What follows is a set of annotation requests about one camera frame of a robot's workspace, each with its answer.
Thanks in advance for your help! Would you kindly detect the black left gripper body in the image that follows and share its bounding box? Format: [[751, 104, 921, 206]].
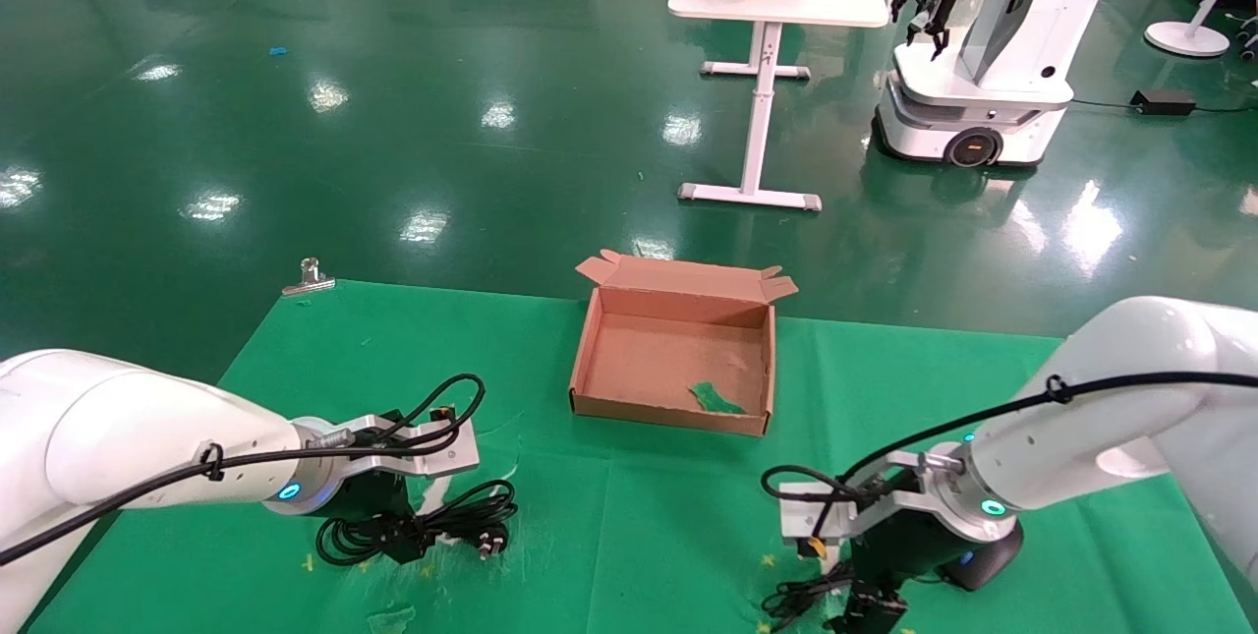
[[316, 472, 414, 529]]

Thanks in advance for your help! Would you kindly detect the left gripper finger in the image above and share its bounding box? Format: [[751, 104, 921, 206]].
[[381, 514, 438, 564]]

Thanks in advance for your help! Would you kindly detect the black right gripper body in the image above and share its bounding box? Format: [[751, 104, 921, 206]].
[[850, 494, 1025, 596]]

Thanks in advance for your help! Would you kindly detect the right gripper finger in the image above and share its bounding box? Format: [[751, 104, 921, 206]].
[[835, 587, 910, 634]]

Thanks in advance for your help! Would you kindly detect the black power cord with plug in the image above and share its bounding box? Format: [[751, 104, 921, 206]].
[[314, 480, 519, 568]]

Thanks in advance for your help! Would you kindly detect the open brown cardboard box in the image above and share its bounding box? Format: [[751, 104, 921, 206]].
[[568, 250, 799, 437]]

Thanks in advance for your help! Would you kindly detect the white wheeled robot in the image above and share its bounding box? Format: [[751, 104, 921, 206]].
[[873, 0, 1133, 169]]

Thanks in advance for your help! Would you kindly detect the silver binder clip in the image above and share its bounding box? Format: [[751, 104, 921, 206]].
[[282, 258, 336, 298]]

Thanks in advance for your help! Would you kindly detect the green tablecloth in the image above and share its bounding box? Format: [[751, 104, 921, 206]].
[[29, 280, 1254, 634]]

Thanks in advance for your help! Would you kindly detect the black floor power brick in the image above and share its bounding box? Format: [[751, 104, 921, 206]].
[[1130, 88, 1197, 117]]

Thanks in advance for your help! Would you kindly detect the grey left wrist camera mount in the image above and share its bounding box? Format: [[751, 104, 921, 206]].
[[329, 408, 481, 478]]

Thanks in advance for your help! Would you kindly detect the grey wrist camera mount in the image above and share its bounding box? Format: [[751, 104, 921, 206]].
[[779, 452, 930, 547], [329, 408, 481, 478]]

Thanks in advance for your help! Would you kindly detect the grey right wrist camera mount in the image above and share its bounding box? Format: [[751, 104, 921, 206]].
[[779, 452, 930, 547]]

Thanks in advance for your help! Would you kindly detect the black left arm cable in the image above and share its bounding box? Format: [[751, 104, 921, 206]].
[[0, 374, 487, 566]]

